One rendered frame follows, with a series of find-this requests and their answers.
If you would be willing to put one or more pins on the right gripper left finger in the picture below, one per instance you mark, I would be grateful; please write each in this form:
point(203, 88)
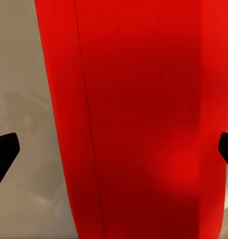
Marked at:
point(9, 149)

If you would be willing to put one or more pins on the coffee table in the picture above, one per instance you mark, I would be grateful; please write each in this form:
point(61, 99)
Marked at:
point(34, 202)

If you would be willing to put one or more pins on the radio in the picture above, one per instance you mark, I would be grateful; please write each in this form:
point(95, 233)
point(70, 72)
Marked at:
point(139, 91)

